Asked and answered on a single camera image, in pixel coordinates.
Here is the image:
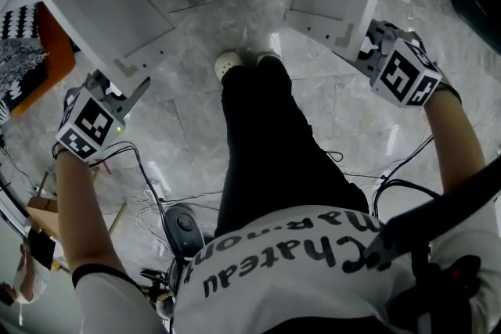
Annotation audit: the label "black round floor device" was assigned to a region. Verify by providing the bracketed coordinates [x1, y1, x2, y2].
[162, 206, 207, 260]

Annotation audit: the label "wooden stick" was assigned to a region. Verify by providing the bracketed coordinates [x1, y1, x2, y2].
[106, 202, 128, 238]

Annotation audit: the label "person's white printed shirt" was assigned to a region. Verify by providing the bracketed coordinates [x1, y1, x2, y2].
[72, 203, 501, 334]

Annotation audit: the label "person's right forearm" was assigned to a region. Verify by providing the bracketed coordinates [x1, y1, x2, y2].
[422, 88, 491, 203]

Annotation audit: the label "person's left forearm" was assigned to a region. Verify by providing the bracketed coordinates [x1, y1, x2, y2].
[53, 146, 131, 281]

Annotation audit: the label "large black object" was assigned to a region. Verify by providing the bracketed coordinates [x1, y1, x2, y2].
[441, 0, 501, 48]

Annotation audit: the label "cardboard box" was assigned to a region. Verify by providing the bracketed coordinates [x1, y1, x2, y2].
[25, 194, 60, 234]

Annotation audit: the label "orange box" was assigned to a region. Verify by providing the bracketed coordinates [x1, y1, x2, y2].
[10, 2, 77, 118]

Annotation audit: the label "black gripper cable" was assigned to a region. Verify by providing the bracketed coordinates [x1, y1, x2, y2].
[88, 140, 179, 278]
[369, 135, 443, 218]

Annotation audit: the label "black and white patterned cloth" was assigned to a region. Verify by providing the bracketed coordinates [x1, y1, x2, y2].
[0, 5, 51, 124]

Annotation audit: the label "person's white shoe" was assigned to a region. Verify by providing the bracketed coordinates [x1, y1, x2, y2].
[214, 50, 244, 84]
[255, 52, 282, 68]

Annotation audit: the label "person's black trousers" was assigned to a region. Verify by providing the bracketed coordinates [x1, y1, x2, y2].
[214, 57, 370, 238]

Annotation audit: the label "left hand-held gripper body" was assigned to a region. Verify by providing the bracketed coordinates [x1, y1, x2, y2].
[55, 70, 127, 162]

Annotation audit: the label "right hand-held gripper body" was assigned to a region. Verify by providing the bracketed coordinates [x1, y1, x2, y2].
[357, 19, 444, 109]

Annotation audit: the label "white floor cable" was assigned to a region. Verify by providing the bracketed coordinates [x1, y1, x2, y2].
[131, 183, 175, 250]

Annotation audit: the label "black shoulder strap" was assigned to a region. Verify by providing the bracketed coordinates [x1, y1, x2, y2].
[366, 155, 501, 334]

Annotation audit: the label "black wristband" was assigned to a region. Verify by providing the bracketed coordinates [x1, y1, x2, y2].
[51, 142, 70, 160]
[433, 81, 463, 106]

